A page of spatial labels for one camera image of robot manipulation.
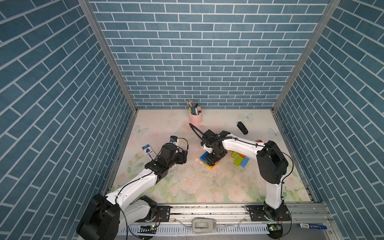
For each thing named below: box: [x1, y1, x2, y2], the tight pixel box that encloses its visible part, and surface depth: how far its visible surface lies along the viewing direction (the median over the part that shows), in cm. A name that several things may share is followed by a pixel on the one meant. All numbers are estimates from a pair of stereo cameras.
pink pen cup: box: [189, 106, 204, 125], surface depth 107 cm
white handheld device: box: [192, 218, 217, 233], surface depth 70 cm
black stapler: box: [236, 121, 249, 135], surface depth 110 cm
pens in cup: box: [186, 100, 199, 115], surface depth 105 cm
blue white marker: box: [298, 223, 328, 230], surface depth 71 cm
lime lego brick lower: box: [234, 155, 244, 167], surface depth 93 cm
